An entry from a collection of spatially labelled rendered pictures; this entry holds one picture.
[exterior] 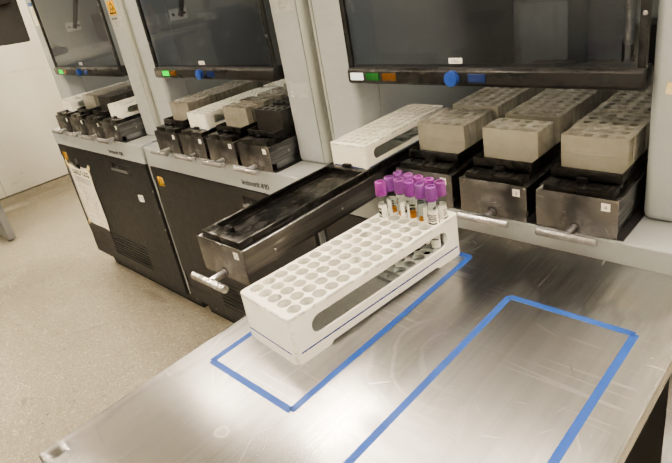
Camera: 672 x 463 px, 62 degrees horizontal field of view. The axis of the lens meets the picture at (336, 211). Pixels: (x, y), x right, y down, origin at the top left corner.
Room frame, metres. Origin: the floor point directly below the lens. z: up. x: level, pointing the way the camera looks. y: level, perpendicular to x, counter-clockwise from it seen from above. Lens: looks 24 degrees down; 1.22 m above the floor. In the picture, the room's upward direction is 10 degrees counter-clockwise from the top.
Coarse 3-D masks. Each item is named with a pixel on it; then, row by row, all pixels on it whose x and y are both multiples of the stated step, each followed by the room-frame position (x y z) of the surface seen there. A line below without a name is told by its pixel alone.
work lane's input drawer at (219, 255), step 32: (384, 160) 1.11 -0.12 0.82; (288, 192) 1.06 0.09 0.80; (320, 192) 1.03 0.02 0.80; (352, 192) 1.02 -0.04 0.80; (224, 224) 0.95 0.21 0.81; (256, 224) 0.94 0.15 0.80; (288, 224) 0.91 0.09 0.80; (320, 224) 0.95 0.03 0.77; (224, 256) 0.87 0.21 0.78; (256, 256) 0.85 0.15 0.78; (224, 288) 0.82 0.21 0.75
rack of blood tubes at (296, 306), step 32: (384, 224) 0.69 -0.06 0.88; (416, 224) 0.67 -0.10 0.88; (448, 224) 0.66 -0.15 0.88; (320, 256) 0.62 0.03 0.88; (352, 256) 0.61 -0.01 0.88; (384, 256) 0.60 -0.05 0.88; (416, 256) 0.65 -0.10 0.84; (448, 256) 0.66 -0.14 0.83; (256, 288) 0.58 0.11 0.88; (288, 288) 0.57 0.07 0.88; (320, 288) 0.55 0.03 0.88; (352, 288) 0.55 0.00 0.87; (384, 288) 0.58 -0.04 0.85; (256, 320) 0.55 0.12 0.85; (288, 320) 0.50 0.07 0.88; (320, 320) 0.57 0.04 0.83; (352, 320) 0.55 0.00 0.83
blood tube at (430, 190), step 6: (426, 186) 0.66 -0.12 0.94; (432, 186) 0.66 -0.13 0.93; (426, 192) 0.65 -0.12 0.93; (432, 192) 0.65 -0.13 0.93; (426, 198) 0.66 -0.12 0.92; (432, 198) 0.65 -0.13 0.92; (432, 204) 0.65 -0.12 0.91; (432, 210) 0.65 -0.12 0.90; (432, 216) 0.65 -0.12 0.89; (432, 222) 0.65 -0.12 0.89; (438, 222) 0.66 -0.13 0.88; (432, 240) 0.66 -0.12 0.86; (438, 240) 0.66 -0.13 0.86; (432, 246) 0.66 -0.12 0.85; (438, 246) 0.66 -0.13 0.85
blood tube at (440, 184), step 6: (438, 180) 0.67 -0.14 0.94; (444, 180) 0.67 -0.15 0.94; (438, 186) 0.66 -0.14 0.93; (444, 186) 0.66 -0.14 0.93; (438, 192) 0.66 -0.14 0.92; (444, 192) 0.66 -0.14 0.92; (438, 198) 0.67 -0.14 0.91; (444, 198) 0.66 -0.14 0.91; (438, 204) 0.67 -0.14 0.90; (444, 204) 0.66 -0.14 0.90; (438, 210) 0.67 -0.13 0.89; (444, 210) 0.67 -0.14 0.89; (438, 216) 0.67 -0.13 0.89; (444, 216) 0.67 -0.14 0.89; (444, 234) 0.67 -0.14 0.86; (444, 240) 0.67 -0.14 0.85
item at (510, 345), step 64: (512, 256) 0.64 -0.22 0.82; (576, 256) 0.61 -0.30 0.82; (384, 320) 0.55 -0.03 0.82; (448, 320) 0.53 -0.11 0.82; (512, 320) 0.51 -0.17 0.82; (576, 320) 0.49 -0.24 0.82; (640, 320) 0.47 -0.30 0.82; (192, 384) 0.50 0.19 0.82; (256, 384) 0.48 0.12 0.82; (320, 384) 0.46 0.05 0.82; (384, 384) 0.44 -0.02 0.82; (448, 384) 0.43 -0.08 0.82; (512, 384) 0.41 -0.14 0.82; (576, 384) 0.40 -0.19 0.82; (640, 384) 0.38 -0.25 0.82; (64, 448) 0.44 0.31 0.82; (128, 448) 0.42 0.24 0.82; (192, 448) 0.41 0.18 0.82; (256, 448) 0.39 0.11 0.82; (320, 448) 0.38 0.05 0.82; (384, 448) 0.36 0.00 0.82; (448, 448) 0.35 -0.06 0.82; (512, 448) 0.34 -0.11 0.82; (576, 448) 0.33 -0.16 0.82
